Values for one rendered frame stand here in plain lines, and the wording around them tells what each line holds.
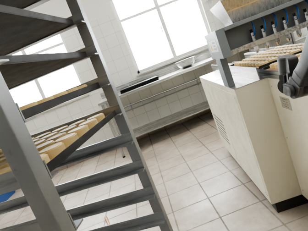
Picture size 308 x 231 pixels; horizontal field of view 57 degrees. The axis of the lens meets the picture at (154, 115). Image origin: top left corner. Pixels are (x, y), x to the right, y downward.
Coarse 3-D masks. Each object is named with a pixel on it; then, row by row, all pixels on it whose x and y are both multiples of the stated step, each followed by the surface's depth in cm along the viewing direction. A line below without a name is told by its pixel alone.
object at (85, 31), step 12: (72, 0) 76; (72, 12) 77; (84, 12) 79; (84, 24) 77; (84, 36) 78; (96, 48) 78; (96, 60) 79; (96, 72) 80; (108, 72) 81; (108, 96) 81; (120, 120) 82; (132, 132) 85; (132, 144) 84; (132, 156) 85; (144, 180) 86; (156, 192) 88; (156, 204) 87; (168, 228) 89
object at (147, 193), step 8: (128, 192) 87; (136, 192) 87; (144, 192) 87; (152, 192) 86; (104, 200) 89; (112, 200) 89; (120, 200) 88; (128, 200) 88; (136, 200) 86; (144, 200) 84; (72, 208) 92; (80, 208) 91; (88, 208) 91; (96, 208) 90; (104, 208) 89; (112, 208) 87; (72, 216) 92; (80, 216) 90; (88, 216) 88; (16, 224) 96; (24, 224) 96
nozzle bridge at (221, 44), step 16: (256, 16) 151; (272, 16) 159; (288, 16) 159; (224, 32) 153; (240, 32) 161; (256, 32) 161; (272, 32) 161; (288, 32) 156; (224, 48) 154; (240, 48) 158; (224, 64) 166; (224, 80) 174
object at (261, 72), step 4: (216, 64) 280; (228, 64) 237; (260, 72) 166; (264, 72) 160; (268, 72) 155; (272, 72) 149; (276, 72) 144; (268, 76) 157; (272, 76) 151; (276, 76) 145
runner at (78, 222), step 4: (72, 220) 43; (76, 220) 46; (80, 220) 45; (28, 224) 44; (32, 224) 44; (36, 224) 44; (76, 224) 44; (80, 224) 44; (16, 228) 44; (20, 228) 44; (24, 228) 44; (28, 228) 44; (32, 228) 44; (36, 228) 44; (40, 228) 44; (76, 228) 43
